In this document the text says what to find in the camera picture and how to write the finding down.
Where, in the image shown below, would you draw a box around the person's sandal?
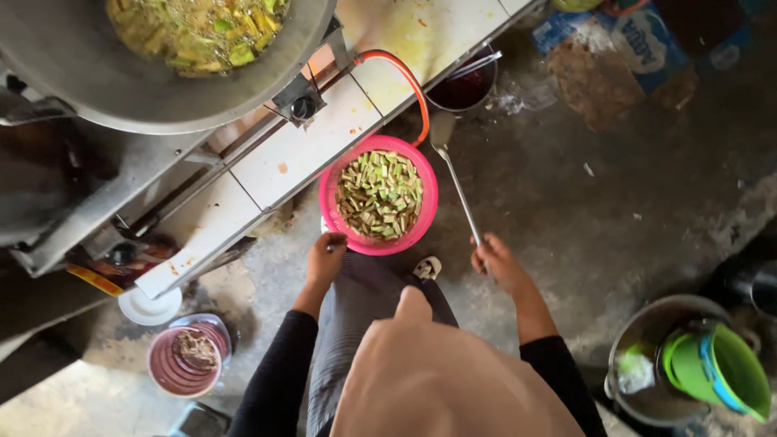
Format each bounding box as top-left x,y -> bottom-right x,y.
413,255 -> 443,281

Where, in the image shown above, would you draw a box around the long metal ladle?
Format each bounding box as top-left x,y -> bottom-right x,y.
429,110 -> 490,274

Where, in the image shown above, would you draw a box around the pink plastic colander basket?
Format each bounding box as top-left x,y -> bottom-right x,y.
318,135 -> 439,256

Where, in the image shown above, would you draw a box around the large metal wok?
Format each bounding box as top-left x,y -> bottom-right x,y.
0,0 -> 338,136

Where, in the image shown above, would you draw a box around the pink plastic bowl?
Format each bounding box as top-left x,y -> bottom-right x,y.
146,313 -> 233,399

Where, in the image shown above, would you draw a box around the person's right hand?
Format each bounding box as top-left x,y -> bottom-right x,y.
470,233 -> 533,298

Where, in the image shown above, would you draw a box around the large metal pot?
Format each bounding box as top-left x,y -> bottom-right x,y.
605,295 -> 738,428

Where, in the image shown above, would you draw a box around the orange gas hose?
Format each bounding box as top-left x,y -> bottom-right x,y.
354,50 -> 431,148

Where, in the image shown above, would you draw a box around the metal pot with dark liquid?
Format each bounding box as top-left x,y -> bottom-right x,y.
425,44 -> 503,114

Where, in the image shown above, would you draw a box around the green plastic jug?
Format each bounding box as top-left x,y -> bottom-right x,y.
662,322 -> 772,424

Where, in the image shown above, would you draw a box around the person's left hand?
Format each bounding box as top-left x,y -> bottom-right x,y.
306,232 -> 348,291

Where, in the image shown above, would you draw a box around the frying vegetables in oil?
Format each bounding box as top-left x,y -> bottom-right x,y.
106,0 -> 289,78

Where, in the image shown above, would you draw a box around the black gas cylinder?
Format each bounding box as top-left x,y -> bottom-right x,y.
707,240 -> 777,319

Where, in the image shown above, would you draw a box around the metal gas stove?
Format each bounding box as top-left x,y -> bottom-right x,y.
0,18 -> 359,279

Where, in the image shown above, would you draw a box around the white tiled counter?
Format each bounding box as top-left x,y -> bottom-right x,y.
135,0 -> 541,300

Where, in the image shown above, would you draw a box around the chopped green vegetable pieces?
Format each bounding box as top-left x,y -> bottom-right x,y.
335,151 -> 424,241

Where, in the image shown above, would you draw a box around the white round lid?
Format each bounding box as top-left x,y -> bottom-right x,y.
118,285 -> 183,327

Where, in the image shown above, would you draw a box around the blue printed plastic bag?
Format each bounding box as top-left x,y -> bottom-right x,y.
532,0 -> 754,95

